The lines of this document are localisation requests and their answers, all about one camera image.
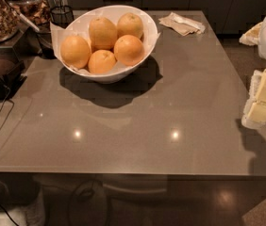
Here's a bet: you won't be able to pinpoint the orange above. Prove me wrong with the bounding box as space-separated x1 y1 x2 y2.
89 17 118 50
113 35 145 66
88 50 116 74
117 12 143 39
60 35 91 69

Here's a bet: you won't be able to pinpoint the white ceramic bowl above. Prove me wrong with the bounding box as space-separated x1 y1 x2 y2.
53 5 159 85

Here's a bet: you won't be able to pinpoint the crumpled paper napkins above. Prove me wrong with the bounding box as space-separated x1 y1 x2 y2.
159 12 206 36

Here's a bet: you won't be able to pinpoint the black appliance on left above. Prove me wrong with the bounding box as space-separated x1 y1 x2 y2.
0 52 25 100

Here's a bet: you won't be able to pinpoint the black wire cup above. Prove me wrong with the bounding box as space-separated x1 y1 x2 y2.
50 6 74 28

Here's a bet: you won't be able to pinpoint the white handled utensil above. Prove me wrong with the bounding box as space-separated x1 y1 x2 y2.
3 0 40 32

